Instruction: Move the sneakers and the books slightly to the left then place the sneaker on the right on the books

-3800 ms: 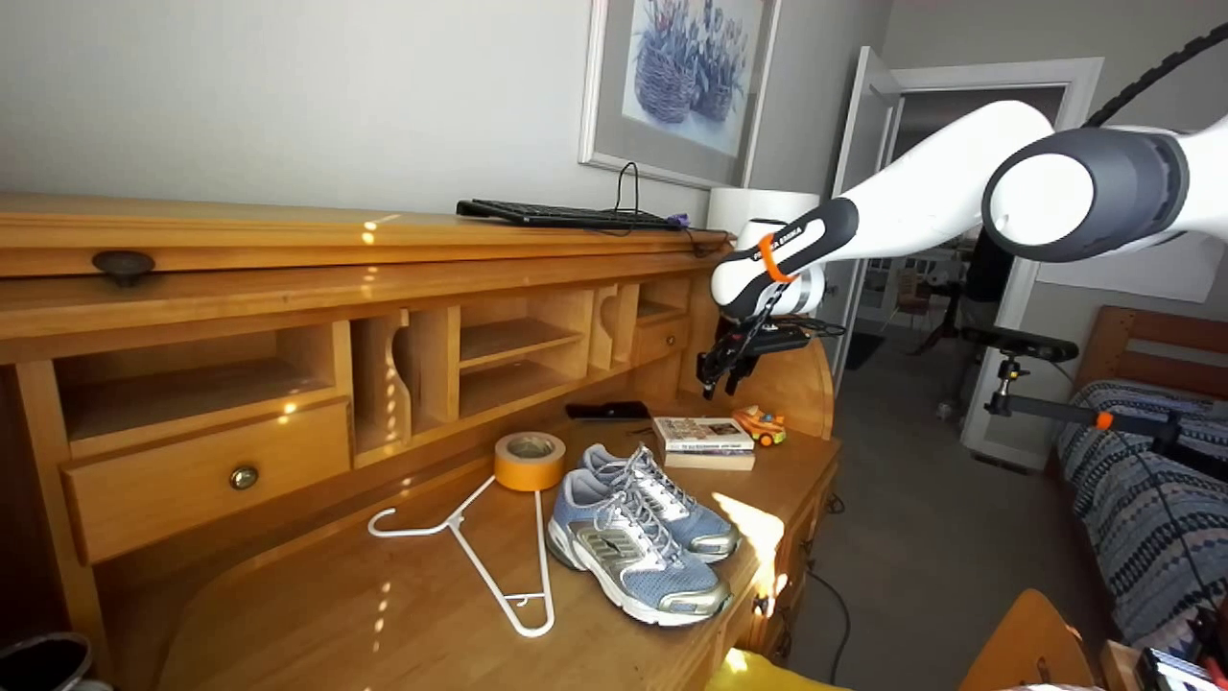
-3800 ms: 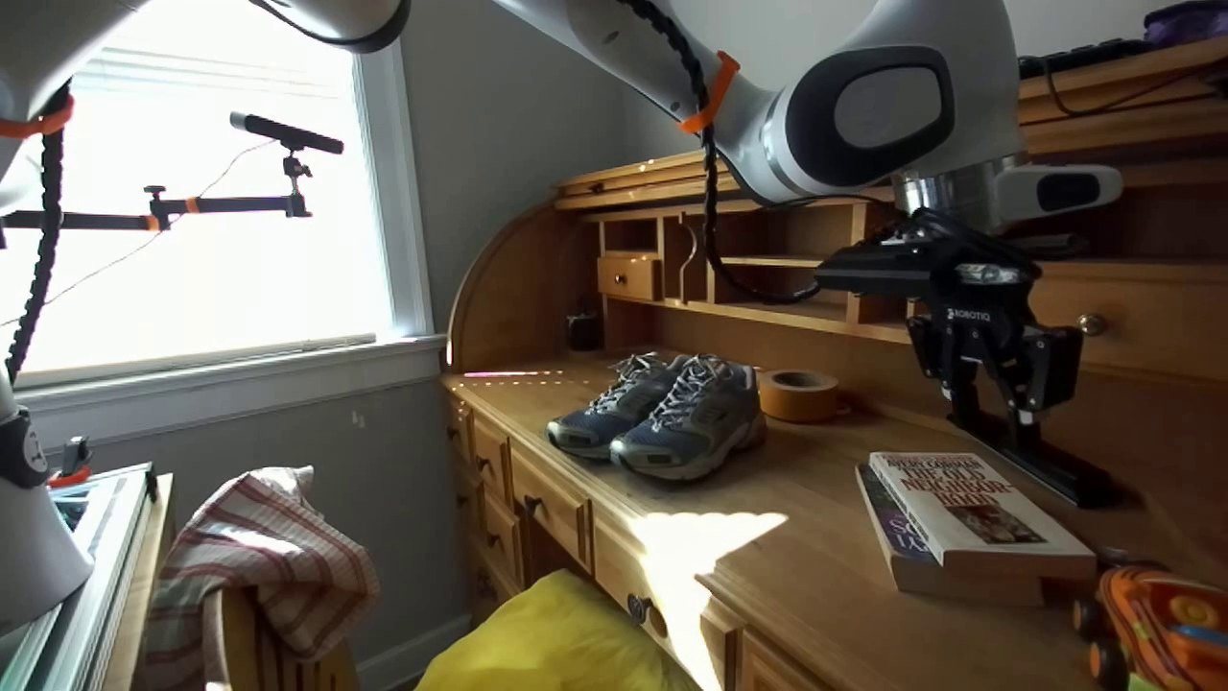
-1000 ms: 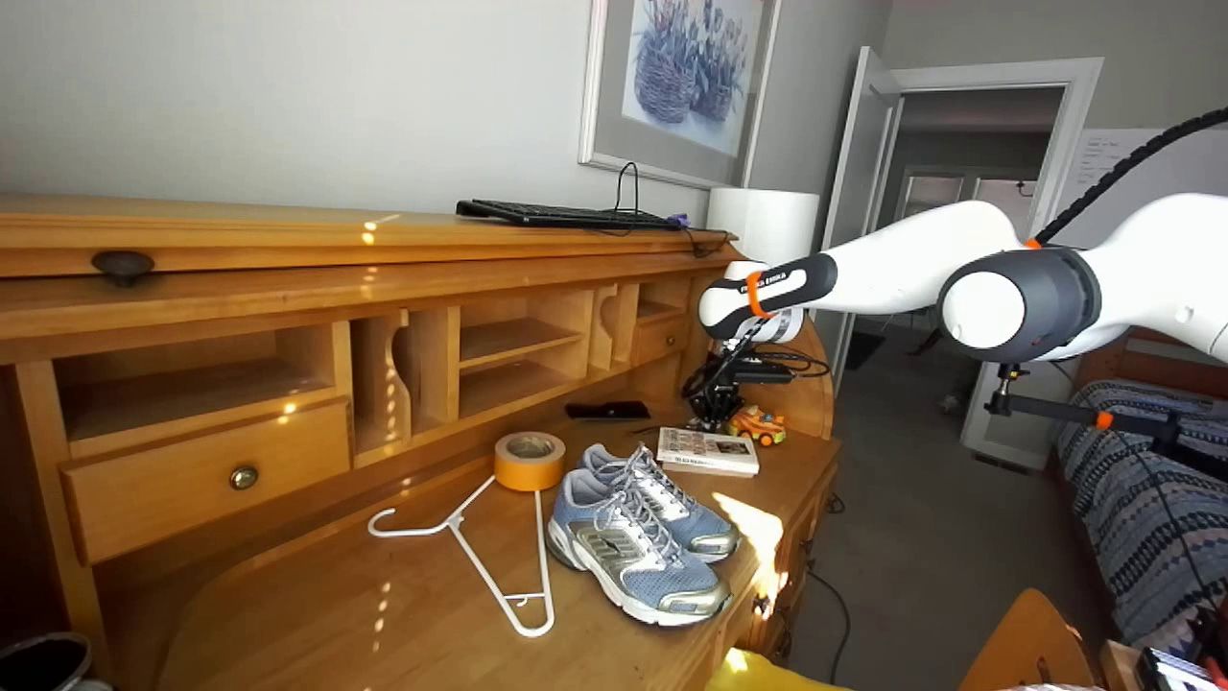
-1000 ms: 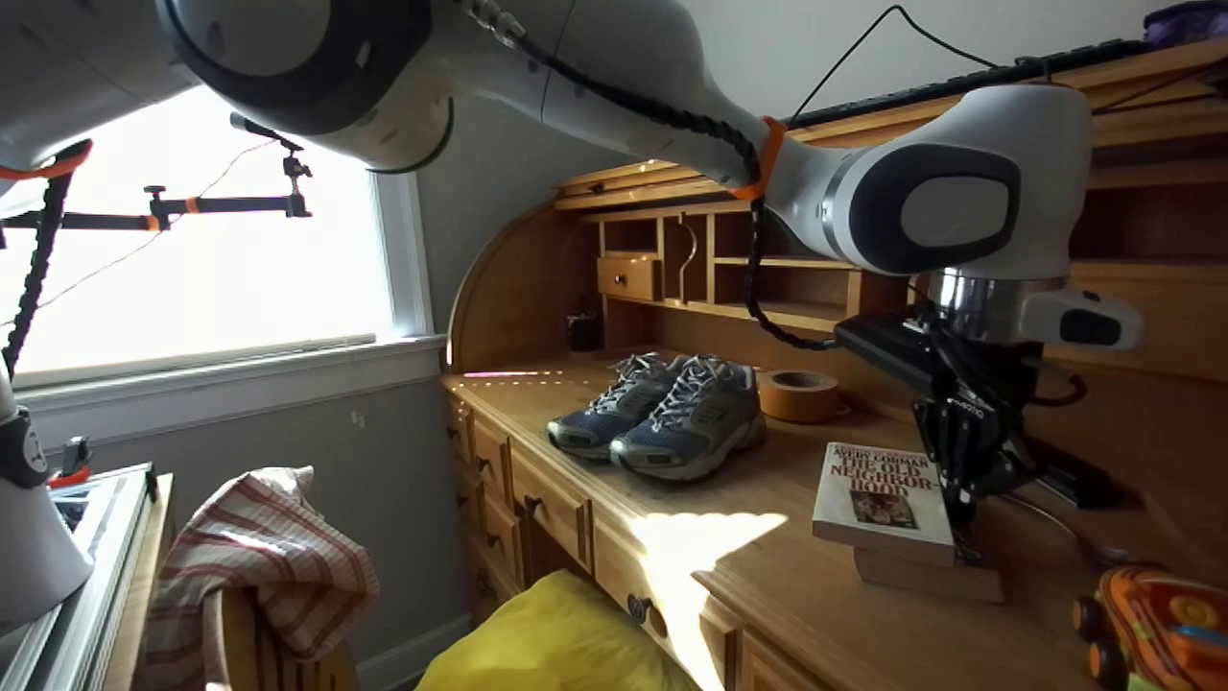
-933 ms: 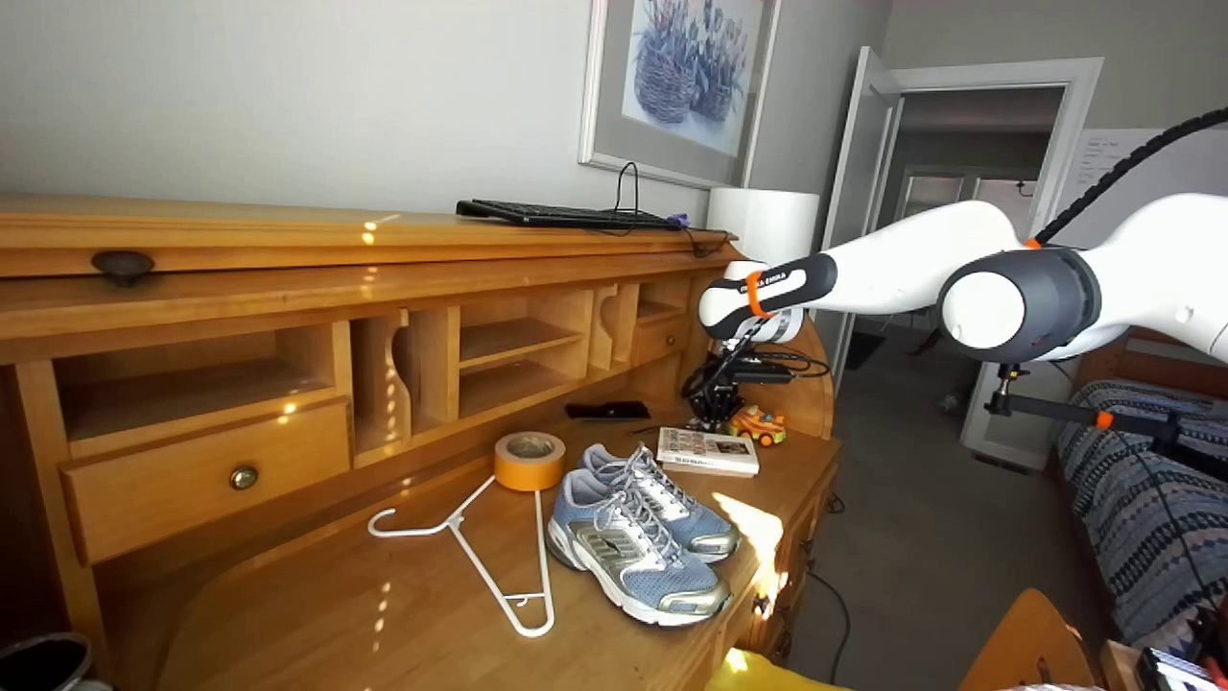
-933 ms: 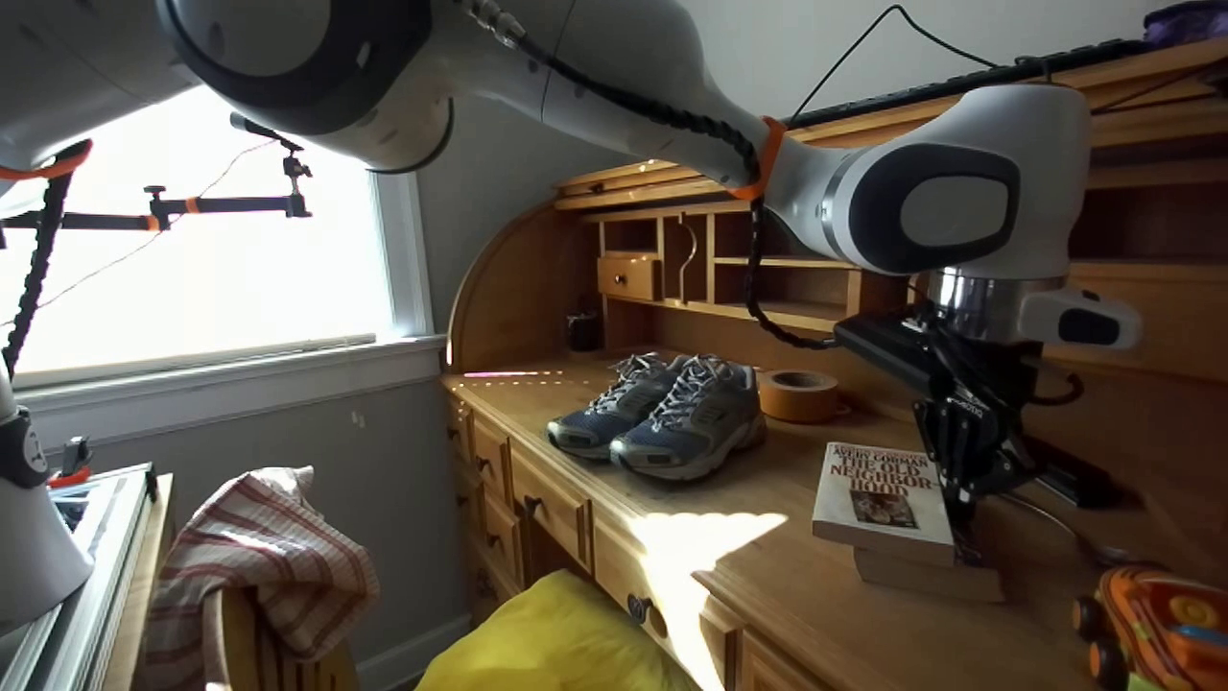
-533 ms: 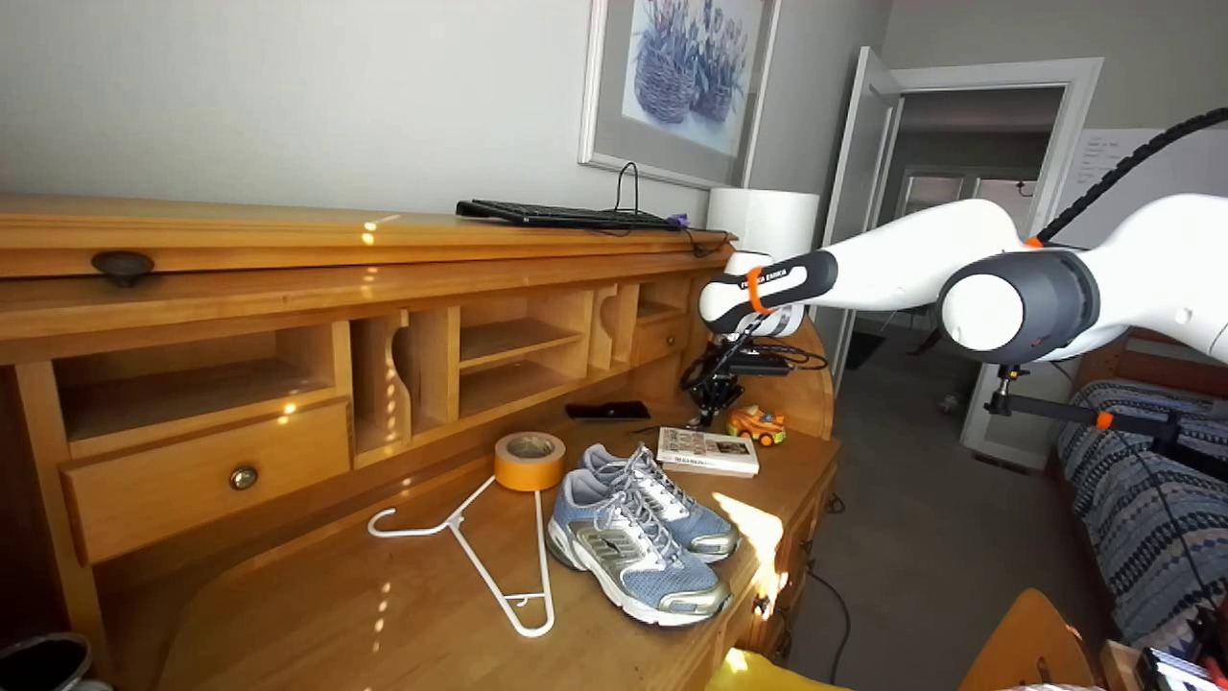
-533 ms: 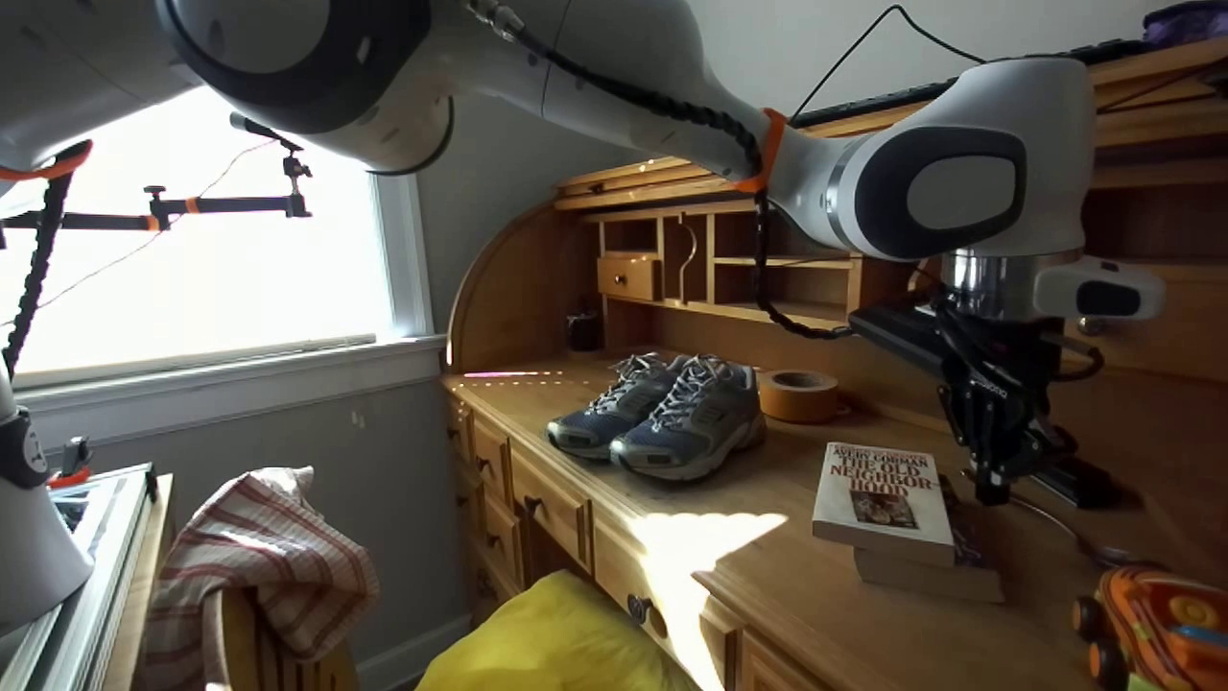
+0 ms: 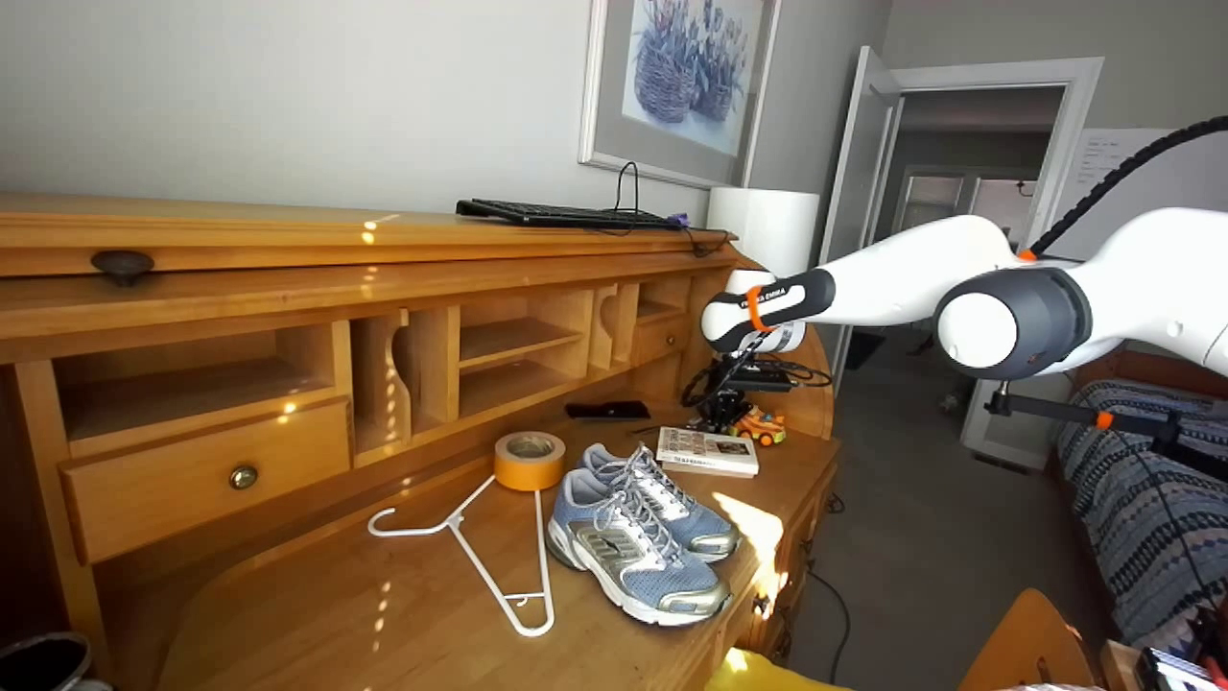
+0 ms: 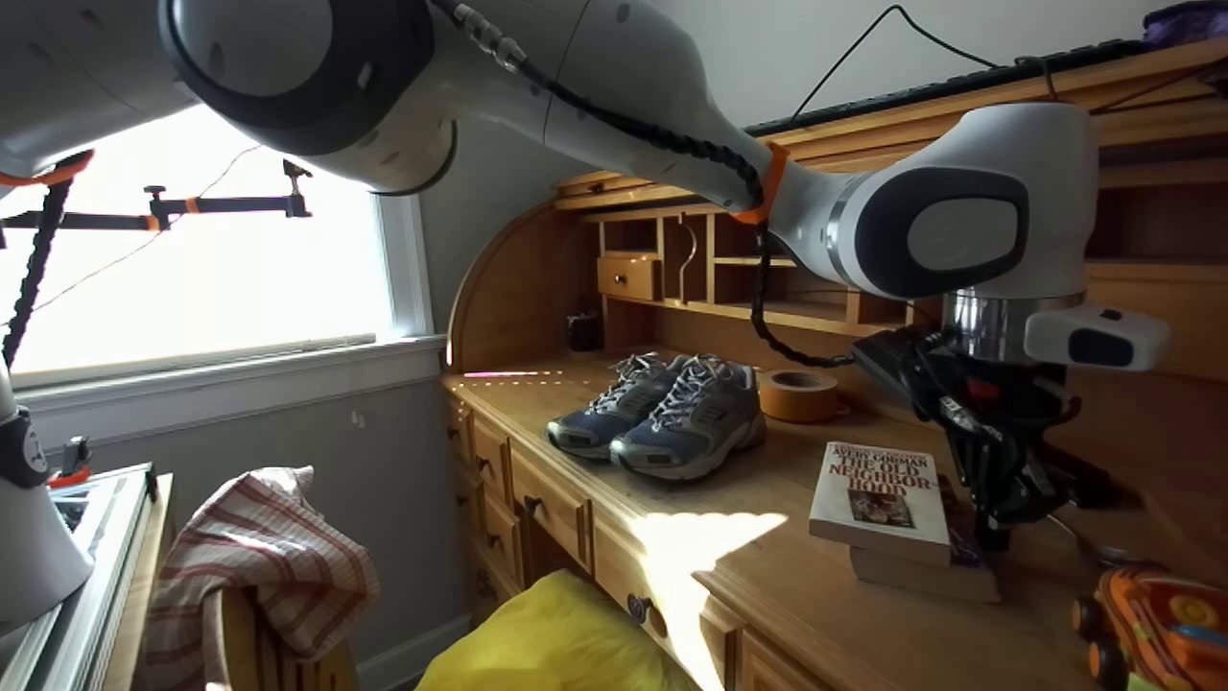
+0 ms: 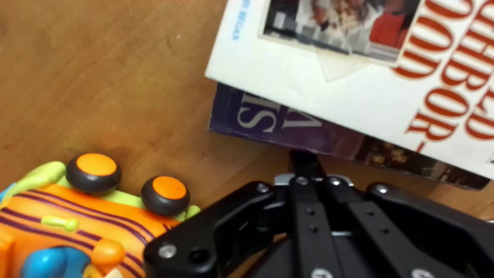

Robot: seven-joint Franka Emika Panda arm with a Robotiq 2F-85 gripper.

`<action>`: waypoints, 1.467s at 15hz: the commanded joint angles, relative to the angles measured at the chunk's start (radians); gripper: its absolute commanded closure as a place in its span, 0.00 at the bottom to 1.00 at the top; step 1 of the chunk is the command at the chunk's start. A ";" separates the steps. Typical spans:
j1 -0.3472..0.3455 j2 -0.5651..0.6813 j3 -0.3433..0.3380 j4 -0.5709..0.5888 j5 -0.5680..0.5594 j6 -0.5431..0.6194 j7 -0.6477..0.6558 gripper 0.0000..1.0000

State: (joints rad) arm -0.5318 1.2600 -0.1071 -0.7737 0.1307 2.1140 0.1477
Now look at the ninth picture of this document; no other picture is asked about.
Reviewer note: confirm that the framed blue coral picture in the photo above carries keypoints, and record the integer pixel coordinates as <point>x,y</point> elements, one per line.
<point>683,70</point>

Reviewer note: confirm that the white paperback book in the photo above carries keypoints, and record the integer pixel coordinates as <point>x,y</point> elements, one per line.
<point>703,445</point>

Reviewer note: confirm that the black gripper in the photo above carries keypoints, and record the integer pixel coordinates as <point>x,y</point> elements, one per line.
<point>728,385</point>

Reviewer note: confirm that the orange toy car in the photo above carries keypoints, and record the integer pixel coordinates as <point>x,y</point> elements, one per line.
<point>761,426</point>

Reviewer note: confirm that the white box stand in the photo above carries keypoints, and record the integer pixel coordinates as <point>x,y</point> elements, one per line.
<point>990,426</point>

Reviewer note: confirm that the black remote control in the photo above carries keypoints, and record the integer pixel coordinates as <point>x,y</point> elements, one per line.
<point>609,409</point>

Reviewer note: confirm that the cluttered white side table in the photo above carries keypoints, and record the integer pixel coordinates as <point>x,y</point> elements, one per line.
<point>1163,665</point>

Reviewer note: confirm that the blue grey mesh sneaker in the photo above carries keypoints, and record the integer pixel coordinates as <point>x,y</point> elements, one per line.
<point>674,505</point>
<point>633,551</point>

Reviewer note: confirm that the white door frame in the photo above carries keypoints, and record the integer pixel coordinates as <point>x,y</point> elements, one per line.
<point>984,73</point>

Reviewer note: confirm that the black round bin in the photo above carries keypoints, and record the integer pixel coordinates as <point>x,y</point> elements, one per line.
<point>43,662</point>

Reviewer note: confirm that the white open door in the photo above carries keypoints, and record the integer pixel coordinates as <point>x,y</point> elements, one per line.
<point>859,153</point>

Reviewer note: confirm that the orange tape roll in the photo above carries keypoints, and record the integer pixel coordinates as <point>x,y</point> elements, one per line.
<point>531,460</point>

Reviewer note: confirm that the bed with striped blanket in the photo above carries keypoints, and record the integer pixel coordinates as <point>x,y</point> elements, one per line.
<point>1152,486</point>

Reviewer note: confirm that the white wall board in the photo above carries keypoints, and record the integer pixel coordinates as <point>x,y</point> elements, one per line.
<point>1115,165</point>

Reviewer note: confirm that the wooden roll-top desk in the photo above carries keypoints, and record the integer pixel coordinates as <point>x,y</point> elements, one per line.
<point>253,244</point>

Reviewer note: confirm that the wooden chair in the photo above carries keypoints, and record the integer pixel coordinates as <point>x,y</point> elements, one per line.
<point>1023,637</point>

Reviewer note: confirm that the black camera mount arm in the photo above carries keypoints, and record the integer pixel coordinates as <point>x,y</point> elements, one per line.
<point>1060,410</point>

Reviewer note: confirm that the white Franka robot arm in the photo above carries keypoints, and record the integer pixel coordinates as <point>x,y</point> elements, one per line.
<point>921,272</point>

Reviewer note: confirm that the black computer keyboard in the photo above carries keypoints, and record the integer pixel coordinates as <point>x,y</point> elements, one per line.
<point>577,213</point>

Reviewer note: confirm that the hutch drawer with brass knob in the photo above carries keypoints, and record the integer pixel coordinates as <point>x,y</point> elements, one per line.
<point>192,481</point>

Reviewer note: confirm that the yellow pillow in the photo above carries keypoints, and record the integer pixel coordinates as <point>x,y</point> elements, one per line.
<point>767,673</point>

